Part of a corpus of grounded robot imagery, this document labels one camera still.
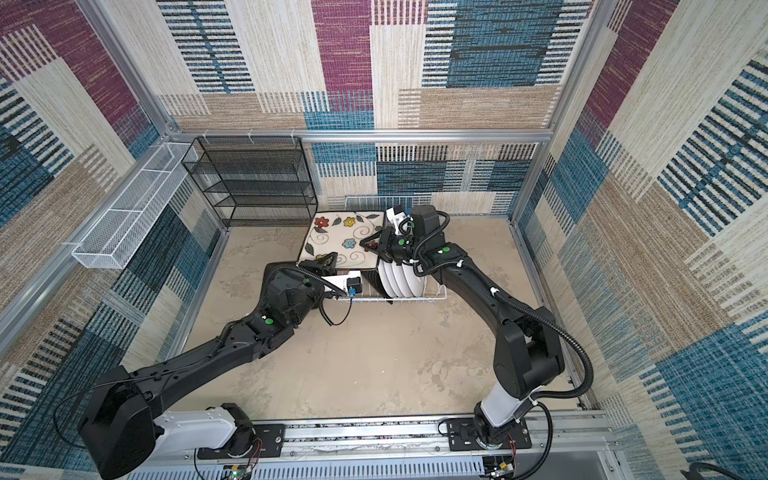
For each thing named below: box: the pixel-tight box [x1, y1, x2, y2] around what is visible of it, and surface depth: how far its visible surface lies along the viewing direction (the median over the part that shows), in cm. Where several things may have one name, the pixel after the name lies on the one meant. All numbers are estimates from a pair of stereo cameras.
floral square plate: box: [299, 211, 385, 269], surface depth 82 cm
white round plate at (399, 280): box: [392, 260, 407, 298], surface depth 89 cm
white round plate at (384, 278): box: [378, 259, 397, 298], surface depth 88 cm
